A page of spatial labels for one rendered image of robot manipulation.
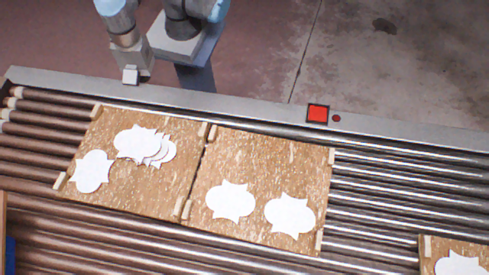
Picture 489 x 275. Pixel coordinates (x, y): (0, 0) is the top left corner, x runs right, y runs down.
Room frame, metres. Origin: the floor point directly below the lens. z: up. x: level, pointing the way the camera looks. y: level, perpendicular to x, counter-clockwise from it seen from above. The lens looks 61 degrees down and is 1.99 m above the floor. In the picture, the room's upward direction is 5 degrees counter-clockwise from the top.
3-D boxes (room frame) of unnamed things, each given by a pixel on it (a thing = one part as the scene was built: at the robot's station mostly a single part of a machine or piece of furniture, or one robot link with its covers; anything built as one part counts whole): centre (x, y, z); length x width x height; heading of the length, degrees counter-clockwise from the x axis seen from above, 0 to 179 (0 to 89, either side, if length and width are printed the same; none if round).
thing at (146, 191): (0.54, 0.37, 0.93); 0.41 x 0.35 x 0.02; 73
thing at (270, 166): (0.41, -0.03, 0.93); 0.41 x 0.35 x 0.02; 72
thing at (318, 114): (0.66, -0.25, 0.92); 0.06 x 0.06 x 0.01; 75
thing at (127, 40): (0.72, 0.30, 1.31); 0.08 x 0.08 x 0.05
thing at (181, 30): (1.14, 0.22, 0.97); 0.15 x 0.15 x 0.10
